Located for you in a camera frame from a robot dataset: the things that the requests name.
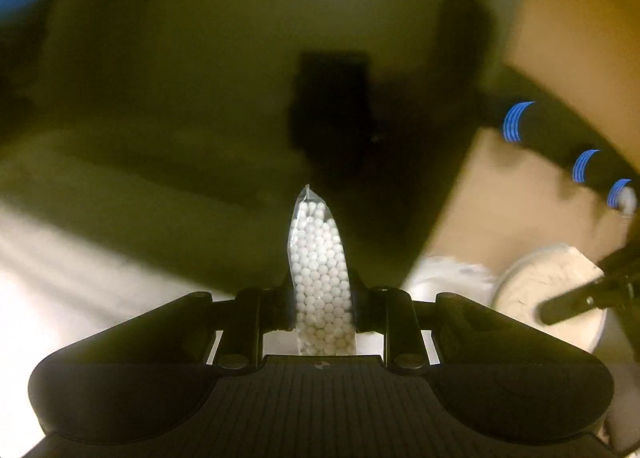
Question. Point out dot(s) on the dark object with blue lights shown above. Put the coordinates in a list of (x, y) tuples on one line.
[(550, 133)]

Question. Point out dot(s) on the white fluffy cloth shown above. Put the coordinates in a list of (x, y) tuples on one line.
[(445, 278)]

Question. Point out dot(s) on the cardboard box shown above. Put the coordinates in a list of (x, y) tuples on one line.
[(565, 23)]

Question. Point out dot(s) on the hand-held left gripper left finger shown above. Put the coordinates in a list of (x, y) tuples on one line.
[(272, 310)]

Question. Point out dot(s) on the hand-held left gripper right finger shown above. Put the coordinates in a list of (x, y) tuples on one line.
[(385, 313)]

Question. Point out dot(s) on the bag of white beads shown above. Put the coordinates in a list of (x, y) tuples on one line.
[(320, 263)]

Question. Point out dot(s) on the large jar with white lid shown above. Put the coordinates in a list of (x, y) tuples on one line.
[(530, 288)]

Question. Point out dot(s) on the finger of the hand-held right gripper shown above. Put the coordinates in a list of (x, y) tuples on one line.
[(622, 263), (575, 300)]

